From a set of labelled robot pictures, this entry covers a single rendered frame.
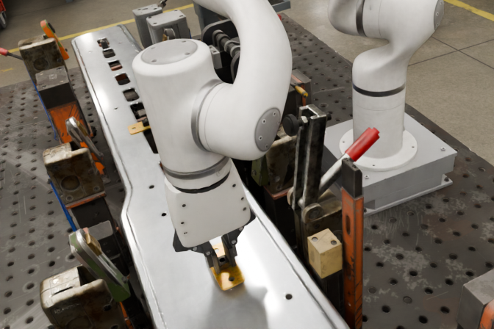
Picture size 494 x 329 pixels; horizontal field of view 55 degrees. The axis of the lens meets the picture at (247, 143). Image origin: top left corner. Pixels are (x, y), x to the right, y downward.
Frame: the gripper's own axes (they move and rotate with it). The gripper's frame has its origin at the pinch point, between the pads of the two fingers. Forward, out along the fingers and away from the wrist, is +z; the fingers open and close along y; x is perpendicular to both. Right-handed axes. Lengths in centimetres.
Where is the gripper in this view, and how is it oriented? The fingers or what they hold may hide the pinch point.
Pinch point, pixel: (220, 253)
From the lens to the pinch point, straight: 69.8
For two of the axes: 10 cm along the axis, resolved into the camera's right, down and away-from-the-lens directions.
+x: 4.1, 4.8, -7.7
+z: 1.4, 8.1, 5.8
